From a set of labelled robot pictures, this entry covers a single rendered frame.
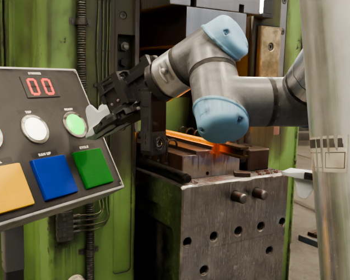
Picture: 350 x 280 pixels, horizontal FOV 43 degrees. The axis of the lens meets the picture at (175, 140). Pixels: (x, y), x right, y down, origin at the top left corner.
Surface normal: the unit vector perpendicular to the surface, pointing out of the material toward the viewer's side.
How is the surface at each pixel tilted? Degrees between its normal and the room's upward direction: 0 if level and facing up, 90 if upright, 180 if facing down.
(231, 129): 140
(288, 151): 90
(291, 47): 90
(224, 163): 90
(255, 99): 80
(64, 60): 90
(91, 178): 60
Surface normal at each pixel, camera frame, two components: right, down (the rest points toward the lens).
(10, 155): 0.74, -0.41
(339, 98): -0.81, -0.07
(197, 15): 0.54, 0.14
